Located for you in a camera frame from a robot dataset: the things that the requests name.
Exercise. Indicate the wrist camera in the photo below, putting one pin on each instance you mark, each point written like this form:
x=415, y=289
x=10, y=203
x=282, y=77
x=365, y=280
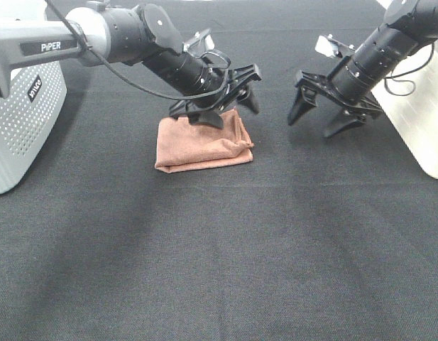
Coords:
x=200, y=44
x=332, y=48

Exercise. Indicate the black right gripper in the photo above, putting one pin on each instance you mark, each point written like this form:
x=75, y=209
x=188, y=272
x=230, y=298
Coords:
x=352, y=115

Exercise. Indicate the black table mat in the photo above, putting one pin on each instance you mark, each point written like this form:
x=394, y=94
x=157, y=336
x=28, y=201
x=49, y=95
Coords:
x=315, y=239

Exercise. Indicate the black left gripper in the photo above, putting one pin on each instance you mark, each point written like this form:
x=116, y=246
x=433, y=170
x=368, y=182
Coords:
x=236, y=88

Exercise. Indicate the grey perforated laundry basket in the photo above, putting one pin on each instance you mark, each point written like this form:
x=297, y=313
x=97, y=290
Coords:
x=32, y=86

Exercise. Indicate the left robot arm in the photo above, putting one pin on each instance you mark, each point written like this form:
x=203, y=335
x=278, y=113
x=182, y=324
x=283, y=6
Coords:
x=101, y=34

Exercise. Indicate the white box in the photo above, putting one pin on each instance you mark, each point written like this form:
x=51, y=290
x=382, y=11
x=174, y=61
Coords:
x=414, y=112

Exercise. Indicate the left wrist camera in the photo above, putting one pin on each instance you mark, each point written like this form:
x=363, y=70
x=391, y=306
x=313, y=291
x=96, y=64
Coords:
x=200, y=44

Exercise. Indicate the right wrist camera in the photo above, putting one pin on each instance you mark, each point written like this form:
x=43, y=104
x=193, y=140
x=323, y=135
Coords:
x=332, y=48

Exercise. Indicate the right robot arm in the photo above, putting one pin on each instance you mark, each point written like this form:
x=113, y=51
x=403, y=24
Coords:
x=407, y=27

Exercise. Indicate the brown microfibre towel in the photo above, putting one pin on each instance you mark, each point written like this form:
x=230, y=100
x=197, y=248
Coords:
x=185, y=147

